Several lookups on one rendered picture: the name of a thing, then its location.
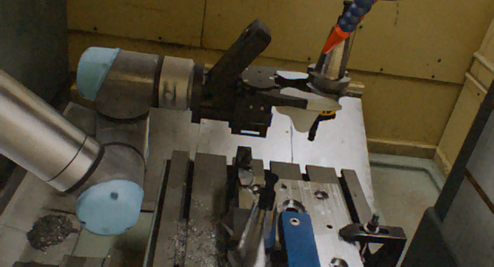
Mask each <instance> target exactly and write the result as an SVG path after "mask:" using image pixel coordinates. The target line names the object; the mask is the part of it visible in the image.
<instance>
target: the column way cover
mask: <svg viewBox="0 0 494 267"><path fill-rule="evenodd" d="M490 104H492V105H491V107H492V108H493V110H492V114H490V116H489V119H488V120H487V122H486V125H485V127H484V129H483V132H482V134H480V137H479V139H478V141H477V143H476V145H475V149H474V151H473V152H472V155H471V157H469V159H468V162H467V164H466V166H465V168H464V174H465V178H464V180H463V182H462V185H461V187H460V188H459V191H458V192H457V194H456V196H455V199H454V201H453V202H452V205H451V207H450V209H449V211H448V214H447V215H446V216H445V219H444V221H443V223H442V226H441V227H440V229H441V230H442V234H443V235H444V236H445V239H447V241H448V243H449V245H450V247H451V249H452V251H453V253H454V255H455V256H456V258H457V259H458V262H459V264H460V266H461V267H494V98H493V101H492V103H490Z"/></svg>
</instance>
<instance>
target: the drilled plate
mask: <svg viewBox="0 0 494 267"><path fill-rule="evenodd" d="M256 182H257V183H259V182H260V184H257V183H256ZM282 182H283V183H284V184H282ZM254 183H255V184H254ZM265 183H266V182H265V181H264V177H263V176H255V175H253V183H252V185H250V186H249V187H250V188H249V187H244V186H241V185H240V184H239V182H237V181H236V186H235V207H236V208H247V209H251V207H252V205H251V201H252V199H255V198H256V197H257V196H259V195H260V191H261V189H262V188H264V185H263V186H262V185H261V184H265ZM261 186H262V187H261ZM282 186H283V187H282ZM281 187H282V188H281ZM284 187H285V188H284ZM292 187H295V188H292ZM248 188H249V189H248ZM316 188H319V190H316ZM320 188H322V189H323V190H324V191H322V190H320ZM250 191H251V194H250ZM274 191H275V192H276V198H275V200H276V201H277V211H279V213H280V212H281V211H284V210H283V209H285V211H294V212H304V211H305V210H306V212H305V213H309V214H310V217H311V221H312V225H313V232H314V236H315V240H316V247H317V251H318V256H319V257H320V259H321V260H320V262H321V267H333V266H334V267H363V264H362V261H361V257H360V253H359V251H358V247H357V243H356V242H352V241H348V240H346V239H343V238H342V237H340V239H338V238H339V237H338V236H339V235H338V234H340V233H339V230H340V229H341V228H342V227H345V225H347V224H350V222H349V219H348V217H347V211H346V208H344V206H343V201H342V197H341V195H340V191H339V188H338V184H326V183H317V182H310V181H294V180H286V179H279V181H278V183H276V184H275V187H274ZM314 191H315V192H314ZM253 192H256V193H258V194H254V193H253ZM327 192H328V193H329V194H327ZM313 195H314V196H313ZM286 197H288V198H286ZM284 198H286V199H284ZM290 198H292V199H291V200H290ZM295 198H296V199H295ZM316 198H317V199H320V198H322V199H321V200H316ZM283 199H284V200H285V201H283ZM293 199H295V200H293ZM297 199H298V201H297ZM325 199H326V200H325ZM327 200H328V201H329V202H328V201H327ZM253 201H254V200H253ZM253 201H252V203H253ZM302 202H303V203H302ZM280 203H281V204H280ZM280 205H281V206H282V207H281V206H280ZM305 205H306V207H304V206H305ZM331 206H332V207H331ZM280 209H281V210H280ZM307 210H311V211H307ZM332 213H333V215H332ZM318 215H324V216H325V217H324V216H323V217H322V216H321V217H320V216H318ZM314 216H315V217H314ZM315 218H316V219H315ZM331 220H332V221H331ZM336 232H337V233H336ZM341 238H342V239H343V240H342V239H341ZM331 256H332V257H331ZM334 256H336V257H335V258H334ZM330 261H332V262H330ZM328 264H331V265H332V264H333V266H329V265H328Z"/></svg>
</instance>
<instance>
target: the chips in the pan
mask: <svg viewBox="0 0 494 267"><path fill-rule="evenodd" d="M67 214H68V213H65V214H64V215H65V216H63V214H59V215H51V214H49V215H45V216H44V217H42V216H40V217H39V221H36V222H33V223H34V225H33V226H32V227H31V228H32V229H30V230H31V231H30V232H27V233H28V234H26V235H25V237H28V238H26V239H28V242H30V244H31V247H32V248H34V249H35V250H37V251H38V250H41V251H42V252H43V251H44V252H45V250H47V249H49V247H50V248H52V247H53V246H57V245H59V244H61V243H62V242H64V241H63V240H65V238H67V236H70V235H71V232H72V231H71V230H70V229H71V228H73V225H72V224H73V223H72V222H70V221H72V219H71V220H70V218H67V217H66V215H67ZM45 253H46V252H45ZM27 262H31V263H42V264H44V262H37V260H36V262H35V261H34V259H31V261H30V260H29V261H27Z"/></svg>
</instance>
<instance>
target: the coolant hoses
mask: <svg viewBox="0 0 494 267"><path fill-rule="evenodd" d="M377 1H378V0H354V1H353V2H352V3H351V4H350V6H349V10H348V11H347V12H345V15H343V18H342V19H340V21H339V24H338V25H336V27H335V29H334V30H333V31H332V32H331V35H330V37H329V38H328V40H327V42H326V44H325V45H324V47H323V53H325V54H326V53H328V52H329V51H330V50H331V49H334V48H335V47H337V45H338V44H339V43H341V42H342V41H344V40H345V39H347V38H348V37H350V33H351V32H352V31H354V30H355V27H356V25H359V24H360V21H361V20H363V19H364V16H365V15H366V14H367V13H369V12H370V11H371V6H372V5H374V4H375V3H376V2H377Z"/></svg>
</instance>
